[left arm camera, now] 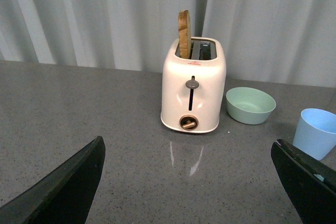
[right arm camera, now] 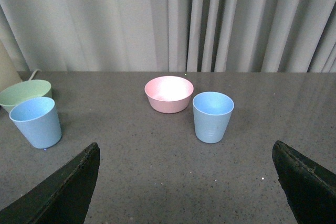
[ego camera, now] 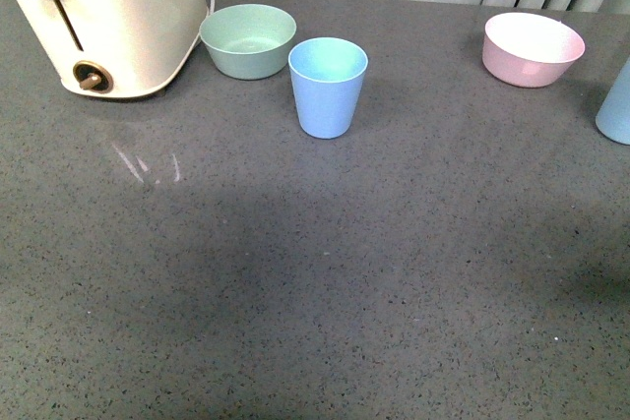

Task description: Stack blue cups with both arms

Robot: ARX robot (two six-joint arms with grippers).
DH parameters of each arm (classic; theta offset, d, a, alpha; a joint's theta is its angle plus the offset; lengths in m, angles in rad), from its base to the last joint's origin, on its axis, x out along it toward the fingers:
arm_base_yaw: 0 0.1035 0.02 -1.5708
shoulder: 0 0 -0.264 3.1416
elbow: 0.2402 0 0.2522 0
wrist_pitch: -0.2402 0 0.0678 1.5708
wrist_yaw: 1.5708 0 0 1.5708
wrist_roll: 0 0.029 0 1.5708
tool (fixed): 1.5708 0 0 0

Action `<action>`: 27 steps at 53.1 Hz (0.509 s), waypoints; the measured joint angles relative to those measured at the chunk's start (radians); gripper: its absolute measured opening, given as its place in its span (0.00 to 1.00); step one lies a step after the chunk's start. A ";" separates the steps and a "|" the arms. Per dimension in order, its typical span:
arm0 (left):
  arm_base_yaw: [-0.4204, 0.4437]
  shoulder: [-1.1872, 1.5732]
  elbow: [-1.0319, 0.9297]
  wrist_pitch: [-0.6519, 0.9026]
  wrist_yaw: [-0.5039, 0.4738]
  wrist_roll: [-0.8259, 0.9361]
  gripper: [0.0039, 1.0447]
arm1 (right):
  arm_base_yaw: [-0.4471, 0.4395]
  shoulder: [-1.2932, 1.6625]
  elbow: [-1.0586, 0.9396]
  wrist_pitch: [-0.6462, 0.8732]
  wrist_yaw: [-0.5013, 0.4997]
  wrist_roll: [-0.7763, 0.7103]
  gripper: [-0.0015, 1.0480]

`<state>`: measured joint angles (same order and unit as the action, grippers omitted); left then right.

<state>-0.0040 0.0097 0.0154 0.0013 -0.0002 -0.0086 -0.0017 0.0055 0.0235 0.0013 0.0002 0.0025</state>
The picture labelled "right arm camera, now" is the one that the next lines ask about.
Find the grey curtain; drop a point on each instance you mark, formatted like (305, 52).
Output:
(170, 35)

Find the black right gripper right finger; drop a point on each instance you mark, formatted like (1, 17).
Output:
(309, 187)

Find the pink bowl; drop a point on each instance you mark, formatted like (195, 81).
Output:
(169, 94)

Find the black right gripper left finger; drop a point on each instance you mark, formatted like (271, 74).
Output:
(63, 197)

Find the blue cup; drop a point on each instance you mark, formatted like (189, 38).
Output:
(38, 121)
(212, 112)

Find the green bowl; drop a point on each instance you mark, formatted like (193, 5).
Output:
(20, 92)

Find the cream toaster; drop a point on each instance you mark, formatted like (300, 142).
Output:
(8, 74)

